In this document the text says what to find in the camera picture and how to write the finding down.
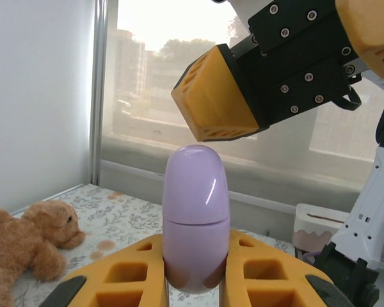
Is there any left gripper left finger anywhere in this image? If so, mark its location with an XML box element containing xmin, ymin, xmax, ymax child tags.
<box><xmin>38</xmin><ymin>232</ymin><xmax>166</xmax><ymax>307</ymax></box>

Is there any purple earbud charging case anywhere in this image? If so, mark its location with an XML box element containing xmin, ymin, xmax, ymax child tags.
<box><xmin>162</xmin><ymin>144</ymin><xmax>230</xmax><ymax>293</ymax></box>

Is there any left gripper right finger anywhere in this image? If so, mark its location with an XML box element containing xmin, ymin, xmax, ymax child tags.
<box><xmin>223</xmin><ymin>228</ymin><xmax>348</xmax><ymax>307</ymax></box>

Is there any aluminium frame rail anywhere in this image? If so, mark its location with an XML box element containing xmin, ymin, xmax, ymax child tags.
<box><xmin>99</xmin><ymin>158</ymin><xmax>364</xmax><ymax>221</ymax></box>

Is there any floral printed table mat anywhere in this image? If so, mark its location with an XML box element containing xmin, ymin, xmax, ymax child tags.
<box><xmin>11</xmin><ymin>184</ymin><xmax>297</xmax><ymax>307</ymax></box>

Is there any white tissue box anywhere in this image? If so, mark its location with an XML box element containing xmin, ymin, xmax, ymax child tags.
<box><xmin>292</xmin><ymin>203</ymin><xmax>351</xmax><ymax>256</ymax></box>

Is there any short black cable loop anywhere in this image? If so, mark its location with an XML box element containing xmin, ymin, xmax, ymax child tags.
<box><xmin>332</xmin><ymin>84</ymin><xmax>363</xmax><ymax>112</ymax></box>

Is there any aluminium frame post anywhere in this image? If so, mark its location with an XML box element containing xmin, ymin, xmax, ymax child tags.
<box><xmin>88</xmin><ymin>0</ymin><xmax>111</xmax><ymax>188</ymax></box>

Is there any brown teddy bear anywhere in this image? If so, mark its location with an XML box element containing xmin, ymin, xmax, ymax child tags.
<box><xmin>0</xmin><ymin>200</ymin><xmax>87</xmax><ymax>307</ymax></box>

